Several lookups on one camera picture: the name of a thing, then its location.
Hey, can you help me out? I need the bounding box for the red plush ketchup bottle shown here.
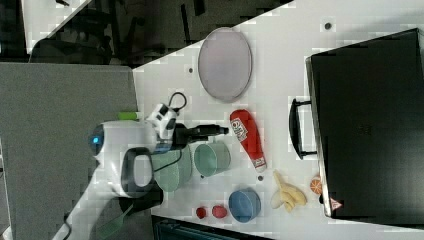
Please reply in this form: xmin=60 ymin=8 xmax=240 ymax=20
xmin=230 ymin=109 xmax=267 ymax=173

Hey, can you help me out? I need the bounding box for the small red toy fruit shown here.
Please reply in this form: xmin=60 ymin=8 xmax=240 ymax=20
xmin=196 ymin=207 xmax=207 ymax=219

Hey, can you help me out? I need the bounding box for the red toy strawberry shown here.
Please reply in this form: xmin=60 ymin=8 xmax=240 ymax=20
xmin=212 ymin=205 xmax=228 ymax=219

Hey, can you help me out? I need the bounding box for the black camera cable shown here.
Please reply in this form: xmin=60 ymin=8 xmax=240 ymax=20
xmin=168 ymin=91 xmax=188 ymax=113

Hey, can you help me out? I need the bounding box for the blue bowl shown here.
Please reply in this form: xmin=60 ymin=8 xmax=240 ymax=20
xmin=228 ymin=188 xmax=261 ymax=223

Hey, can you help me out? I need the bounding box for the toy orange slice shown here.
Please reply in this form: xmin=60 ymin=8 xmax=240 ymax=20
xmin=310 ymin=177 xmax=323 ymax=195

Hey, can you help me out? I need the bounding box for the green spatula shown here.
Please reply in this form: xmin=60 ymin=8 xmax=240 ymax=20
xmin=97 ymin=205 xmax=133 ymax=240

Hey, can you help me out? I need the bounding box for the lilac round plate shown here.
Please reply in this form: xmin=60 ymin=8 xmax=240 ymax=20
xmin=198 ymin=27 xmax=252 ymax=102

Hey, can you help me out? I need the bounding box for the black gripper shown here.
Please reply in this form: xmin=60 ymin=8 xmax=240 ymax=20
xmin=173 ymin=123 xmax=229 ymax=150

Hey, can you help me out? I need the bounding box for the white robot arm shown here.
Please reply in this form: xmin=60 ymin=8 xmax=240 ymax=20
xmin=52 ymin=120 xmax=229 ymax=240

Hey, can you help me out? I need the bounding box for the green strainer basket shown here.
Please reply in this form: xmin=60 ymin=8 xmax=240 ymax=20
xmin=152 ymin=147 xmax=192 ymax=192

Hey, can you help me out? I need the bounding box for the green mug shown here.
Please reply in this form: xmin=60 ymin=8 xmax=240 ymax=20
xmin=194 ymin=142 xmax=231 ymax=177

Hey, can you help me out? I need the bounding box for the peeled toy banana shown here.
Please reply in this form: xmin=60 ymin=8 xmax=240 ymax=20
xmin=270 ymin=170 xmax=307 ymax=213

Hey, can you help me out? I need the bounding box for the black toaster oven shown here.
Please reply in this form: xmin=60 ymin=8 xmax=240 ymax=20
xmin=305 ymin=28 xmax=424 ymax=229

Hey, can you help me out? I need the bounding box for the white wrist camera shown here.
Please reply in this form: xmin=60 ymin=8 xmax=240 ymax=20
xmin=146 ymin=103 xmax=178 ymax=140

